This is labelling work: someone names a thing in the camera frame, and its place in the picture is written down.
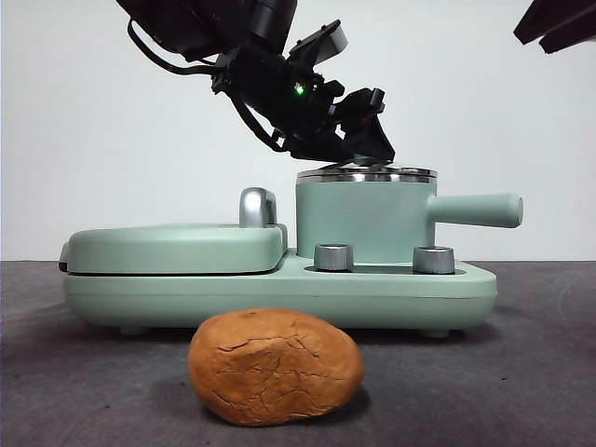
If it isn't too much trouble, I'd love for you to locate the mint green griddle cover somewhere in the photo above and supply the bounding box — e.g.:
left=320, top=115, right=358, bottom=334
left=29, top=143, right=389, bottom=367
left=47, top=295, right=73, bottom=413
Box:
left=59, top=187, right=291, bottom=277

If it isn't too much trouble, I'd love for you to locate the mint green breakfast machine base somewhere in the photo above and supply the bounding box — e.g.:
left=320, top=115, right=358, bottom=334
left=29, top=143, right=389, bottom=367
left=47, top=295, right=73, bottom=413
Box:
left=62, top=248, right=498, bottom=337

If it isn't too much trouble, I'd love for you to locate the silver control knob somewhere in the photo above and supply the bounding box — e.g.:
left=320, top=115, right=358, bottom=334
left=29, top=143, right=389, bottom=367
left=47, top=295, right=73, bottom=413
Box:
left=413, top=245, right=455, bottom=275
left=314, top=242, right=354, bottom=271

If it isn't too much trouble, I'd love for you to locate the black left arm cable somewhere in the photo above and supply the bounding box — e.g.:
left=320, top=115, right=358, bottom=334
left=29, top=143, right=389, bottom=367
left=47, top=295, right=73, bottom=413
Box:
left=126, top=18, right=223, bottom=76

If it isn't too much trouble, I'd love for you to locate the mint green steamer pot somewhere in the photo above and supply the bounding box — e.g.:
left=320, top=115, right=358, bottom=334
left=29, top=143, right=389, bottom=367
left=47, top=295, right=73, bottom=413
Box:
left=295, top=172, right=525, bottom=261

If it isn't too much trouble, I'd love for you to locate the brown potato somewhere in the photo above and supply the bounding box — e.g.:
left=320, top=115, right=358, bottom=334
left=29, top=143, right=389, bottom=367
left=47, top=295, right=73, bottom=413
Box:
left=186, top=306, right=364, bottom=427

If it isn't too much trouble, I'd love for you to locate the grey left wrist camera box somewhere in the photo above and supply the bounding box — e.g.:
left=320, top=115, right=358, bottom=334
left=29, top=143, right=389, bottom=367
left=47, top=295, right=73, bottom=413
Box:
left=287, top=19, right=349, bottom=61

